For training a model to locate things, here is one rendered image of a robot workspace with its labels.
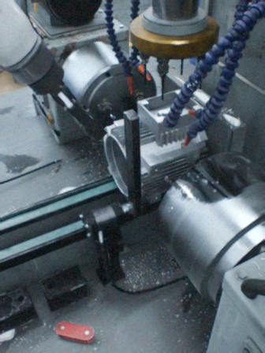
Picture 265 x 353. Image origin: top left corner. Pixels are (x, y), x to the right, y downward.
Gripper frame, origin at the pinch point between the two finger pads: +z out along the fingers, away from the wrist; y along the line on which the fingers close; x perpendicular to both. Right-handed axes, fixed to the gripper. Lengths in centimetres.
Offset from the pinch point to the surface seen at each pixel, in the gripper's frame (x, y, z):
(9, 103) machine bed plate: 24, 75, 21
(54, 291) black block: 30.5, -21.2, 10.5
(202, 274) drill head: 0.8, -43.4, 3.8
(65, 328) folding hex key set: 33.3, -28.7, 13.7
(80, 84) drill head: -4.0, 17.8, 0.5
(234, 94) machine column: -31.7, -6.7, 15.8
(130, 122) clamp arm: -6.7, -20.9, -12.3
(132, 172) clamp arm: -0.8, -20.8, -2.3
